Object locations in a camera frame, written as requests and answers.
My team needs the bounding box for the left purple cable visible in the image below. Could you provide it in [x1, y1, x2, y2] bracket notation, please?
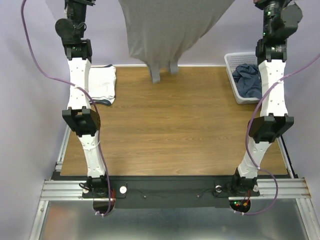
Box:
[21, 0, 117, 218]

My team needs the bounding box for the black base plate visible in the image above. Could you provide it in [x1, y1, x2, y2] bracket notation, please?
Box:
[79, 175, 260, 211]

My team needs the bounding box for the grey tank top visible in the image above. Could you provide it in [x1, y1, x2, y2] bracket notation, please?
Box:
[119, 0, 233, 83]

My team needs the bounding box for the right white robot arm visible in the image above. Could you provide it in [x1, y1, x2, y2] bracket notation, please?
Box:
[230, 0, 303, 196]

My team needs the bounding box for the white plastic basket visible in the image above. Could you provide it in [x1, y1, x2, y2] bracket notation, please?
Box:
[224, 52, 262, 105]

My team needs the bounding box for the aluminium frame rail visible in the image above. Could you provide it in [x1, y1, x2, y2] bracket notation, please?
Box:
[29, 178, 320, 240]

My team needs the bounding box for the blue tank top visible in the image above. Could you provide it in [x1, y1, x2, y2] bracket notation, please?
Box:
[232, 63, 262, 100]

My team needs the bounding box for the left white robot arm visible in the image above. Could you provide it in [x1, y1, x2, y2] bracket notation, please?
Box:
[55, 0, 113, 198]

